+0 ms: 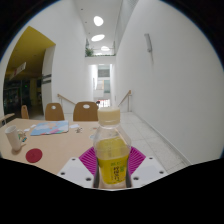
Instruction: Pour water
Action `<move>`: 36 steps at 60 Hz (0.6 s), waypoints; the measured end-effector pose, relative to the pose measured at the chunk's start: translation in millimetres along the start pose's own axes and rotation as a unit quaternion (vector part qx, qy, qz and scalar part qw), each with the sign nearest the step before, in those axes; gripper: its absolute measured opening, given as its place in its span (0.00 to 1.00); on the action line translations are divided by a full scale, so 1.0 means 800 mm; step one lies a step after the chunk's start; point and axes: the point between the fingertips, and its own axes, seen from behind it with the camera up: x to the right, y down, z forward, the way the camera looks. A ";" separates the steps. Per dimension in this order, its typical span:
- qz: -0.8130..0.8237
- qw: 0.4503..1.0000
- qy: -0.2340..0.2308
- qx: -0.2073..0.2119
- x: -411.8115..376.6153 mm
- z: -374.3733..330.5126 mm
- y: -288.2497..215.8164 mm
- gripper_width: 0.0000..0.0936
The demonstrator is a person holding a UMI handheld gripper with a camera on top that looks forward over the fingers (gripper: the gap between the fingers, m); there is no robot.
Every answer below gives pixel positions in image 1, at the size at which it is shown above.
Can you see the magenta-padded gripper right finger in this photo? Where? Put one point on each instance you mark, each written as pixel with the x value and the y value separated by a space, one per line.
pixel 146 170

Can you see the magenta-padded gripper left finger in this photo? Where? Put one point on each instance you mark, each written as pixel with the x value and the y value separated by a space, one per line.
pixel 75 171

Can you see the yellow drink bottle cream cap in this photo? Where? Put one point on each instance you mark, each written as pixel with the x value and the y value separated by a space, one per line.
pixel 112 156

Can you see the small metal trinket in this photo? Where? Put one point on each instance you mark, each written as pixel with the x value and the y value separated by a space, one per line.
pixel 78 130

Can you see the flat round red coaster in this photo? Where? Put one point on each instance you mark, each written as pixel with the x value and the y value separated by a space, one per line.
pixel 34 155

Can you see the small white paper card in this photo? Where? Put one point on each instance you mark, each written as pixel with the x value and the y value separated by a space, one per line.
pixel 33 126
pixel 74 126
pixel 26 130

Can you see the pastel colourful booklet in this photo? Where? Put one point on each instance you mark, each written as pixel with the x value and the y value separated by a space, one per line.
pixel 50 128

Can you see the group of wooden chairs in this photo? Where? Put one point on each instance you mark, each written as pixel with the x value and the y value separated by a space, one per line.
pixel 85 113

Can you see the white mug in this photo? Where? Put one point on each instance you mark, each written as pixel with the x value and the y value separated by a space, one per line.
pixel 14 136

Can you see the wooden stair handrail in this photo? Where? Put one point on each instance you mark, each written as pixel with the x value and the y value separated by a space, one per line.
pixel 126 96
pixel 66 99

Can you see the wooden side table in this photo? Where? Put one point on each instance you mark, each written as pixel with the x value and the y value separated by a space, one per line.
pixel 6 117

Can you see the shop shelf unit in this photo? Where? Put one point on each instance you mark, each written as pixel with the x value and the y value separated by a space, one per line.
pixel 15 96

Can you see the hanging white sign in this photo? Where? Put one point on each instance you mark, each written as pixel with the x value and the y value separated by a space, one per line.
pixel 20 69

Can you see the green potted plant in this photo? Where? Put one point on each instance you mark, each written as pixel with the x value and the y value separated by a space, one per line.
pixel 89 52

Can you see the group of round ceiling lights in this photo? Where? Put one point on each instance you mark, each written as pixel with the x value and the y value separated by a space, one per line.
pixel 98 37

